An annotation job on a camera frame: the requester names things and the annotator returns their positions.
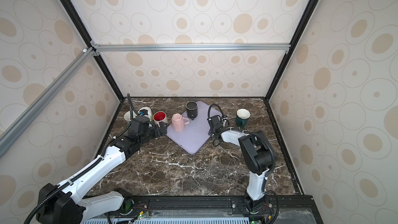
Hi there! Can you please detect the white mug red inside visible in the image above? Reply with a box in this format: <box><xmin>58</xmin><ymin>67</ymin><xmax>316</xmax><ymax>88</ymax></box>
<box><xmin>153</xmin><ymin>111</ymin><xmax>168</xmax><ymax>126</ymax></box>

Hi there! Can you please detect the pink faceted mug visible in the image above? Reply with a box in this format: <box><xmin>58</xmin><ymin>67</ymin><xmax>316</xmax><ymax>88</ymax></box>
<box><xmin>172</xmin><ymin>113</ymin><xmax>190</xmax><ymax>132</ymax></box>

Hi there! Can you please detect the grey mug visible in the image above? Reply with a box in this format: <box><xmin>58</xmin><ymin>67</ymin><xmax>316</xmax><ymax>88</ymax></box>
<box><xmin>123</xmin><ymin>112</ymin><xmax>131</xmax><ymax>121</ymax></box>

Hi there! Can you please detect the light green mug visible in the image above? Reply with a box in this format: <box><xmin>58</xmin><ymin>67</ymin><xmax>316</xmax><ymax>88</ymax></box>
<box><xmin>138</xmin><ymin>106</ymin><xmax>153</xmax><ymax>121</ymax></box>

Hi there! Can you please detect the lavender plastic tray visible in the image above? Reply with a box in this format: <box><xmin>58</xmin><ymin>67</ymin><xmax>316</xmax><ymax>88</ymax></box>
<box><xmin>167</xmin><ymin>101</ymin><xmax>210</xmax><ymax>154</ymax></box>

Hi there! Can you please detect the dark green mug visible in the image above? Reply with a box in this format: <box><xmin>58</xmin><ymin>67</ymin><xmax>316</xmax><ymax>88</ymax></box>
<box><xmin>235</xmin><ymin>108</ymin><xmax>250</xmax><ymax>129</ymax></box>

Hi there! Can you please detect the black mug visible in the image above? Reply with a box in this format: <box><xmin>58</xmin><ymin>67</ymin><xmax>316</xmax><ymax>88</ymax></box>
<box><xmin>186</xmin><ymin>101</ymin><xmax>198</xmax><ymax>120</ymax></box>

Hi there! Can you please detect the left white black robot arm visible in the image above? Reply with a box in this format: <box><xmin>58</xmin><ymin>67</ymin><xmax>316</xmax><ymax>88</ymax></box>
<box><xmin>25</xmin><ymin>98</ymin><xmax>168</xmax><ymax>224</ymax></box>

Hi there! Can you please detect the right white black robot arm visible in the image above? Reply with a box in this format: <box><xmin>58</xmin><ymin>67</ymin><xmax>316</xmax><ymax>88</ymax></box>
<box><xmin>207</xmin><ymin>104</ymin><xmax>277</xmax><ymax>213</ymax></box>

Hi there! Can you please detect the horizontal aluminium rail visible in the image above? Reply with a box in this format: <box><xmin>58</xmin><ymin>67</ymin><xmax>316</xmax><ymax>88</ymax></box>
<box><xmin>93</xmin><ymin>43</ymin><xmax>291</xmax><ymax>52</ymax></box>

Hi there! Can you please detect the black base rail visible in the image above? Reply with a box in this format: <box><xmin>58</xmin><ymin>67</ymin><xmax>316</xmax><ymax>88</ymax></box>
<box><xmin>87</xmin><ymin>194</ymin><xmax>323</xmax><ymax>224</ymax></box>

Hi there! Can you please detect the left black frame post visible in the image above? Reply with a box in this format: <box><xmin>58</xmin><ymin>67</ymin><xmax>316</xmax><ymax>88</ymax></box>
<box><xmin>59</xmin><ymin>0</ymin><xmax>124</xmax><ymax>102</ymax></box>

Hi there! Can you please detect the black frame post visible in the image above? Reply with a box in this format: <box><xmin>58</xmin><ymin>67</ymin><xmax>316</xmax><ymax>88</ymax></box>
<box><xmin>265</xmin><ymin>0</ymin><xmax>319</xmax><ymax>103</ymax></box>
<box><xmin>59</xmin><ymin>0</ymin><xmax>124</xmax><ymax>102</ymax></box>

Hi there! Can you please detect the left diagonal aluminium rail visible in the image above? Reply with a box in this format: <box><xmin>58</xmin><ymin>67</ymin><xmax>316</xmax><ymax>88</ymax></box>
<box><xmin>1</xmin><ymin>47</ymin><xmax>94</xmax><ymax>157</ymax></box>

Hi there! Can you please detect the right black frame post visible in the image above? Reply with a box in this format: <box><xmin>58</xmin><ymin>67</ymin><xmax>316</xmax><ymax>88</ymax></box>
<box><xmin>265</xmin><ymin>0</ymin><xmax>319</xmax><ymax>103</ymax></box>

